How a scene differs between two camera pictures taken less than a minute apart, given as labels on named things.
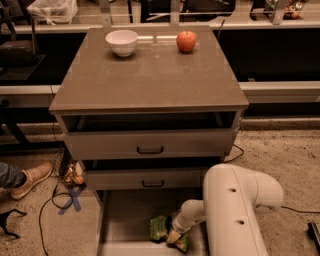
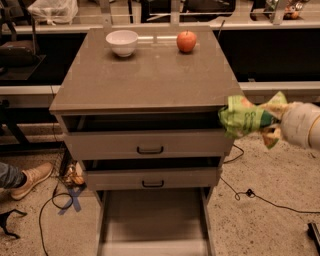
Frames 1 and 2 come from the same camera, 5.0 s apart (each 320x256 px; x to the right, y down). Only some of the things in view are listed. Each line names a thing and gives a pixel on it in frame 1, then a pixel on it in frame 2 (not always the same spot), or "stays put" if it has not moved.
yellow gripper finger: [173, 236] → [276, 134]
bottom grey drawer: [123, 218] stays put
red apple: [186, 41] stays put
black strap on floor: [3, 222] stays put
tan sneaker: [33, 175] stays put
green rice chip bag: [158, 227] → [239, 117]
